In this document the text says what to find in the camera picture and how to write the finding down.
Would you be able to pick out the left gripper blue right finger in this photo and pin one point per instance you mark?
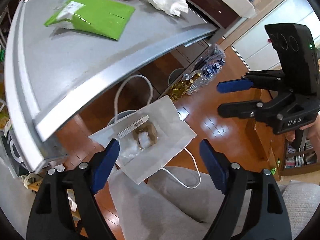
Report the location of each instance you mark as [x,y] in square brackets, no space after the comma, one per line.
[216,164]

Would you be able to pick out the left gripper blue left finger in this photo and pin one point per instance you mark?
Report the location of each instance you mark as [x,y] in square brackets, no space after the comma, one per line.
[102,164]

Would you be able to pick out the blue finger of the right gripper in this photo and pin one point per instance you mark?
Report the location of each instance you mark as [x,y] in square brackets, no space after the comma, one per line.
[234,85]
[243,109]

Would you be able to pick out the right hand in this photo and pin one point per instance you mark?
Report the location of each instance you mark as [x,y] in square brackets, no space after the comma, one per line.
[313,134]

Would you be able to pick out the clear plastic wrap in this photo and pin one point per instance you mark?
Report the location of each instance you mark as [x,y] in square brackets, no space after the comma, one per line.
[135,143]

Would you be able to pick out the green plastic mailer bag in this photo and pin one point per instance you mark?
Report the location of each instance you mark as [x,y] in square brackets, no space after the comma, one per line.
[106,18]

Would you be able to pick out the white paper shopping bag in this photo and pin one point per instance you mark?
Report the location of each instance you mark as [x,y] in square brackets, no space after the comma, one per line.
[158,117]

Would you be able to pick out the pack of water bottles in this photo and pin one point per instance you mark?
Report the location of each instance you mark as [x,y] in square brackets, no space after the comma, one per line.
[208,67]

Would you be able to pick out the gold wine bottle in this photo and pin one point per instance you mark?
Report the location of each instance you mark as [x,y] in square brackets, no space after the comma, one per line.
[177,90]

